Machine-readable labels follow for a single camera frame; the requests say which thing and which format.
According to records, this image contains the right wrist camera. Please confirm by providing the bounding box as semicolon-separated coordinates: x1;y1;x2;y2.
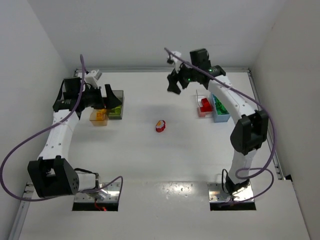
166;51;183;73

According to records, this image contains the green curved lego brick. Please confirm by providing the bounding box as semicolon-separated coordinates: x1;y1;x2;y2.
213;96;229;115

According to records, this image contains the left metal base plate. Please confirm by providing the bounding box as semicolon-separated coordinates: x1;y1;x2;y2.
73;181;121;204

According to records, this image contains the red flower lego brick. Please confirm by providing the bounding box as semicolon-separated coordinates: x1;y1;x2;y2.
155;120;166;133

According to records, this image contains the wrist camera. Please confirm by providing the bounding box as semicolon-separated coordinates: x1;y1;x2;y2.
85;69;103;88
166;51;183;73

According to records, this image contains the metal base plate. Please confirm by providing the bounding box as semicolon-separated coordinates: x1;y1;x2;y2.
73;181;121;204
207;182;255;204

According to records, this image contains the orange slice lego brick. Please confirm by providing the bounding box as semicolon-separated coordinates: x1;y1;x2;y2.
96;109;106;122

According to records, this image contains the red rounded lego brick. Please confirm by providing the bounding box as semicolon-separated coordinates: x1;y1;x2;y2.
201;98;211;107

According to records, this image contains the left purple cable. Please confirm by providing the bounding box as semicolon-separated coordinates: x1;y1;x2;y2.
0;54;124;202

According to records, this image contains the clear plastic container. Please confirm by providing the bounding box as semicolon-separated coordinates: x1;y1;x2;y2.
195;89;214;118

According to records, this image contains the grey translucent container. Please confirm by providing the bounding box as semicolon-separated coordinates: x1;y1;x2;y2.
107;90;125;120

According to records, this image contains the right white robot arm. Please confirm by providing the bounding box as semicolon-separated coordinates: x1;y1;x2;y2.
167;48;269;195

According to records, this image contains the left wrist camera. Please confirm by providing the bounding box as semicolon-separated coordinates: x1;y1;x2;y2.
85;69;103;88

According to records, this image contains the blue plastic container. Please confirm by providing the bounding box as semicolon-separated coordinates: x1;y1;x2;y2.
210;94;231;123

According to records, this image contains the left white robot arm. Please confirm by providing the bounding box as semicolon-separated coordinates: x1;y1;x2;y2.
27;77;122;199

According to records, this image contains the orange translucent container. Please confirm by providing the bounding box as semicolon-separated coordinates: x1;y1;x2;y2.
89;109;108;127

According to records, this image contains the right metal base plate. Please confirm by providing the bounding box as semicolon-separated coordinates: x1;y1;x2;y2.
207;182;255;204

